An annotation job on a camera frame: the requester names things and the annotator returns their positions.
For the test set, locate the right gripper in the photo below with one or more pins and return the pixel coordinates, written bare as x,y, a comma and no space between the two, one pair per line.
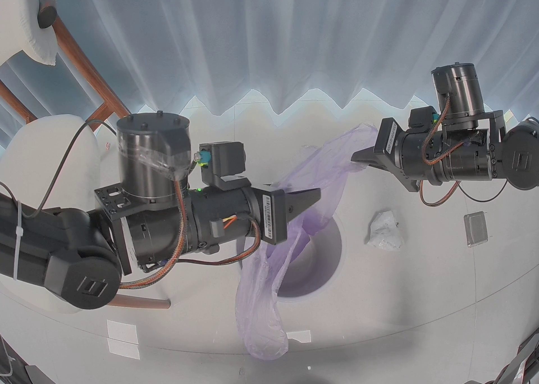
467,159

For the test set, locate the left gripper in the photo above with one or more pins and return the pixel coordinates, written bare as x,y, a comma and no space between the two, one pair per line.
227,218

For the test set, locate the white trash bin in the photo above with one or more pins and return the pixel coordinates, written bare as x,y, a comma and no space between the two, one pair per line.
332,247

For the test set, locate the white paper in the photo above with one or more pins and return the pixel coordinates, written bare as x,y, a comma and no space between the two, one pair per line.
385,232

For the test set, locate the purple plastic bag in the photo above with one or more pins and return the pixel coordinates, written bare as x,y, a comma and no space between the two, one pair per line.
261,310

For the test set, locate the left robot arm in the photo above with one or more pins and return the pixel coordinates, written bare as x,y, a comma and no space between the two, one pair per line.
63,226

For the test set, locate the pale blue curtain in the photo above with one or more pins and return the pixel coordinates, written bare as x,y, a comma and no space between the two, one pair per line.
273,15

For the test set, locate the white cushioned wooden chair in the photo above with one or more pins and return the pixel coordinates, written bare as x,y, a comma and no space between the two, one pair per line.
25,154

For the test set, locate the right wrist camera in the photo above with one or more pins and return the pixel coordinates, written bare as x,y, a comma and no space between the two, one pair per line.
421,119

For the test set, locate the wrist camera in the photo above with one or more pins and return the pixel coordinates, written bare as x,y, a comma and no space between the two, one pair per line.
421,119
225,159

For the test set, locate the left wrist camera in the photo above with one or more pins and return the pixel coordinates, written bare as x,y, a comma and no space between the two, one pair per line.
225,159

